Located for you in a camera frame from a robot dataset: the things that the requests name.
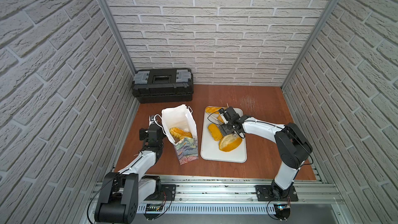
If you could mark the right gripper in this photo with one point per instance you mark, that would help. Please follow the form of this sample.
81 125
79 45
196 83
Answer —
224 129

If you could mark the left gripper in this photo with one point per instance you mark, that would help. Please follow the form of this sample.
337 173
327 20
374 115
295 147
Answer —
155 129

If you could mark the round knotted bun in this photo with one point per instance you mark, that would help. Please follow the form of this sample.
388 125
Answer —
220 119

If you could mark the small rectangular golden loaf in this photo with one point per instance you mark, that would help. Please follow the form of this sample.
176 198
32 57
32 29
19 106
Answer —
215 132

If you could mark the long twisted bread top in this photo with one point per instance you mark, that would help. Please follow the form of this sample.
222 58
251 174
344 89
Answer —
212 110

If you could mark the white paper bag colourful bottom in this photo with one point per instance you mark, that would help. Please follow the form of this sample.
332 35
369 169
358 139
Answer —
180 128

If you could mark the croissant bread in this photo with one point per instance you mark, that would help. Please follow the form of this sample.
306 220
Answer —
179 134

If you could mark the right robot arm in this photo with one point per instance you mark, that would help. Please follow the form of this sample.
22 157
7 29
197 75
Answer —
293 147

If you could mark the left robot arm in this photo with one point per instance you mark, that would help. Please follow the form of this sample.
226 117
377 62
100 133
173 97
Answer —
123 191

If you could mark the large oval crusty loaf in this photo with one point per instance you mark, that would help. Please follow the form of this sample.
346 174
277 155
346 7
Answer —
230 142

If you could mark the black plastic toolbox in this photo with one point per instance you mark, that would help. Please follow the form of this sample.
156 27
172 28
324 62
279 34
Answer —
163 85

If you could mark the white rectangular tray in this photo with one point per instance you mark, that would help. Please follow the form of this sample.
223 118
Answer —
210 148

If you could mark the left small circuit board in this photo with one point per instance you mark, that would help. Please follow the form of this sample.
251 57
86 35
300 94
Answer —
153 211

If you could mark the small circuit board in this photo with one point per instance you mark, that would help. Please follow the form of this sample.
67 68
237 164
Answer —
282 212
153 211

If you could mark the right small circuit board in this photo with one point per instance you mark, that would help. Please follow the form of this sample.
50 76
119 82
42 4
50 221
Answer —
282 212

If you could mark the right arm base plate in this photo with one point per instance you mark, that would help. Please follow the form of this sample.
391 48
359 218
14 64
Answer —
266 193

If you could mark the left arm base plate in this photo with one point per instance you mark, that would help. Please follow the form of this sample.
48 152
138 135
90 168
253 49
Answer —
166 192

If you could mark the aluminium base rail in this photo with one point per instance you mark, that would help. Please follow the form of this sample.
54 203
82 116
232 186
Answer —
218 195

